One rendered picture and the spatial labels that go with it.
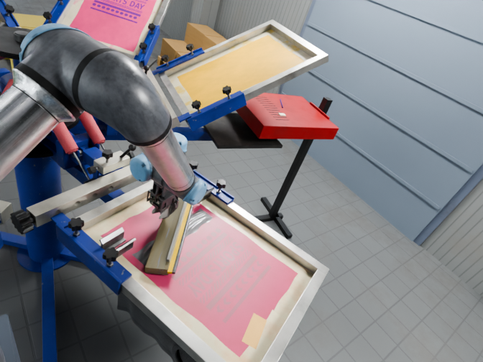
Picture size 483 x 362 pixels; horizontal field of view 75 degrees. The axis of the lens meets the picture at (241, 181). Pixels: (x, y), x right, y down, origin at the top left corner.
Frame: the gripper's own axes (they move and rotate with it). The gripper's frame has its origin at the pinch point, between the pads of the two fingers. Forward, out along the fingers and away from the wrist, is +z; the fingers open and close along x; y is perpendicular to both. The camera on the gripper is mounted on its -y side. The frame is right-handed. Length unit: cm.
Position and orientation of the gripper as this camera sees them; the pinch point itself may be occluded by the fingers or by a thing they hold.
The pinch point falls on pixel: (164, 215)
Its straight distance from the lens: 122.5
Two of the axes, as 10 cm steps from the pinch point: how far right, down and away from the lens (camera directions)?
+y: -5.4, 3.7, -7.6
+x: 7.9, 5.2, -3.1
